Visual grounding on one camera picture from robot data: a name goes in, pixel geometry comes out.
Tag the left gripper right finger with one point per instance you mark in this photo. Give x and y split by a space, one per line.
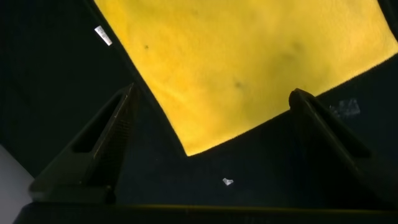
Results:
335 155

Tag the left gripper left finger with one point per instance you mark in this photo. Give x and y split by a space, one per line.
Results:
102 149

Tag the white towel label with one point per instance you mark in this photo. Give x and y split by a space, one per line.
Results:
103 35

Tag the yellow microfibre towel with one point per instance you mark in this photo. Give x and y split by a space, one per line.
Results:
233 56

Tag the black tablecloth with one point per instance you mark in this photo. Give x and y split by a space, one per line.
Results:
46 77

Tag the small white paper scrap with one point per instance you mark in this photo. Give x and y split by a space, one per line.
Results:
228 181

